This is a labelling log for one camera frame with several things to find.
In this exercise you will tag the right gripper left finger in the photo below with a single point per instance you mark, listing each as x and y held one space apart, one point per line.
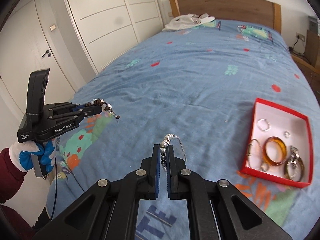
108 209

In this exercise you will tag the red shallow box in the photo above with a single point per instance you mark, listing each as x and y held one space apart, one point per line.
270 119

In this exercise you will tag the white door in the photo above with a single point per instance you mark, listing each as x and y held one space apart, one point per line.
24 49

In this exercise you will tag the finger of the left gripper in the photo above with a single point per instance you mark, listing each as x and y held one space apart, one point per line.
85 112
63 107

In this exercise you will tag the white wardrobe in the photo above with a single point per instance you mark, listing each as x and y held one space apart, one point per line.
109 28

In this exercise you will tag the blue white gloved left hand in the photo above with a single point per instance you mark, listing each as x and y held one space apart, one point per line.
22 154

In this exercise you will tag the white clothing on bed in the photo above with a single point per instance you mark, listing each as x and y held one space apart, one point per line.
188 21

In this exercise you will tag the brown tortoiseshell thin bangle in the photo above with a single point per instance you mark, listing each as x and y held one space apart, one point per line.
294 166

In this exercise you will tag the wooden headboard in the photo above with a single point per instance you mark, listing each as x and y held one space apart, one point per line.
253 11

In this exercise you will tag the thin silver bangle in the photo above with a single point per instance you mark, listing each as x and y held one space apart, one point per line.
254 154

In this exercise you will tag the blue patterned bedspread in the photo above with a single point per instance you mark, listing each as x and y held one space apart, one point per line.
199 84

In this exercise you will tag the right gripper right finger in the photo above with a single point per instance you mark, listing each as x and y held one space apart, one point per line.
217 210

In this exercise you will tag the amber wide bangle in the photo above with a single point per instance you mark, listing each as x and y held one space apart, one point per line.
274 151

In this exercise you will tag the maroon sleeved left forearm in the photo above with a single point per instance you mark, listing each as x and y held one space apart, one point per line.
11 177

